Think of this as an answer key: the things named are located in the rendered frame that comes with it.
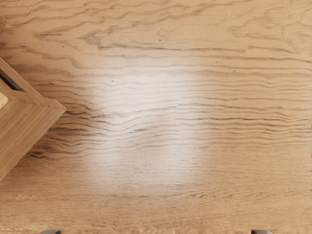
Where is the light wooden cabinet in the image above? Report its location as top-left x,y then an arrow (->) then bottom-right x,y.
0,57 -> 67,181

